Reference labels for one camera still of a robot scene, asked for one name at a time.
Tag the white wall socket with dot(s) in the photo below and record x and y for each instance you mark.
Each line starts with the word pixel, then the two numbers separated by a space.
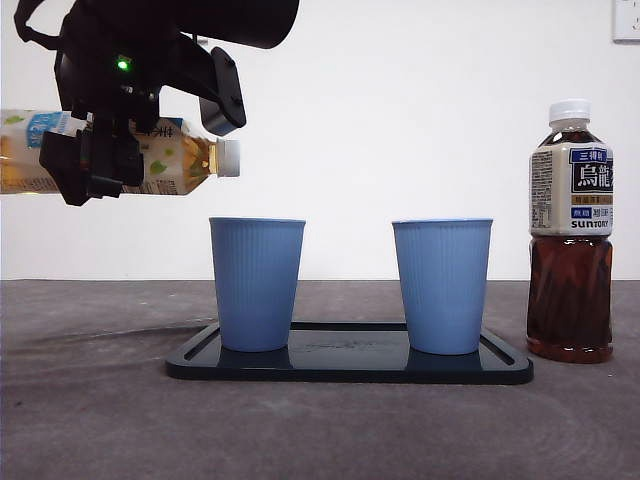
pixel 627 20

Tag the jasmine oolong tea bottle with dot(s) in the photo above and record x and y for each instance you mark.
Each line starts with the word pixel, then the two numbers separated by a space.
pixel 175 165

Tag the dark blue tray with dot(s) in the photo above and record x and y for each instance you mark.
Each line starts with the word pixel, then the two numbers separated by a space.
pixel 350 367

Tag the blue ribbed cup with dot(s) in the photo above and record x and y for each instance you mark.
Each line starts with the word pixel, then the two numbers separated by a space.
pixel 255 285
pixel 442 285

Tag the dark oolong tea bottle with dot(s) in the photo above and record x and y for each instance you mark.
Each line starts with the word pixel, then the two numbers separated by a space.
pixel 570 300

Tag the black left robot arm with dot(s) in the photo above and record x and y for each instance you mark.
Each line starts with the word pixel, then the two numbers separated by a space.
pixel 240 20

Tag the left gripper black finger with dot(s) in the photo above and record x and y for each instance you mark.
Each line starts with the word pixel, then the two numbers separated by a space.
pixel 100 170

